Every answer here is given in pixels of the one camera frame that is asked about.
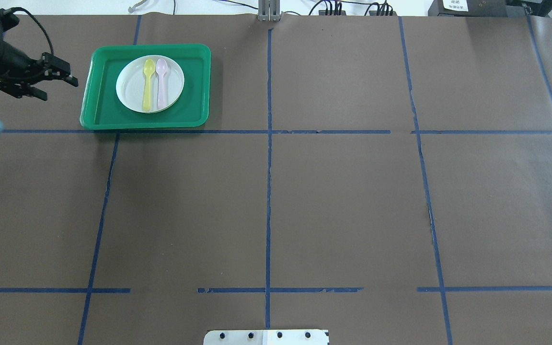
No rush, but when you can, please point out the white round plate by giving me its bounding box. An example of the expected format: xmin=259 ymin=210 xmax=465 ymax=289
xmin=115 ymin=55 xmax=185 ymax=114

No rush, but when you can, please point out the black usb hub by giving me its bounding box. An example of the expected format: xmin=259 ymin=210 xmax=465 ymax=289
xmin=364 ymin=1 xmax=397 ymax=17
xmin=309 ymin=0 xmax=346 ymax=16

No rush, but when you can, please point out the aluminium frame post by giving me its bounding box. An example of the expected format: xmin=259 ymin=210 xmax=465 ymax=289
xmin=258 ymin=0 xmax=282 ymax=22

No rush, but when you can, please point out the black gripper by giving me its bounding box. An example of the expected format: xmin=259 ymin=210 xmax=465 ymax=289
xmin=0 ymin=43 xmax=79 ymax=101

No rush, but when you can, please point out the black usb hub right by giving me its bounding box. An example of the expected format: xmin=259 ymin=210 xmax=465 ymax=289
xmin=364 ymin=1 xmax=397 ymax=17

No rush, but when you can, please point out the black usb hub left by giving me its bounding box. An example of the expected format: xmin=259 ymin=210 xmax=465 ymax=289
xmin=309 ymin=0 xmax=346 ymax=16

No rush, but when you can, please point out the purple plastic spoon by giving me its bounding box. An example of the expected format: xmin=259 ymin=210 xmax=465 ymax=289
xmin=156 ymin=57 xmax=169 ymax=110

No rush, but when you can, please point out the white mounting pedestal column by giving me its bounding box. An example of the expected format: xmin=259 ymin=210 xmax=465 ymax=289
xmin=203 ymin=329 xmax=330 ymax=345

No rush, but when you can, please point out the yellow plastic spoon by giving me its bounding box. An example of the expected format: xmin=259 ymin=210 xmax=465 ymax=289
xmin=142 ymin=58 xmax=156 ymax=112

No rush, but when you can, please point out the green plastic tray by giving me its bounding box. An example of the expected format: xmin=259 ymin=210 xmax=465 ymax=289
xmin=80 ymin=44 xmax=212 ymax=130

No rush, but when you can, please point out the black desktop computer box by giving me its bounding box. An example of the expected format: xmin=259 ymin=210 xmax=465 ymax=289
xmin=427 ymin=0 xmax=514 ymax=17

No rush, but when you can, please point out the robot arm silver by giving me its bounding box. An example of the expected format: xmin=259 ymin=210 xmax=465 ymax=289
xmin=0 ymin=23 xmax=79 ymax=133

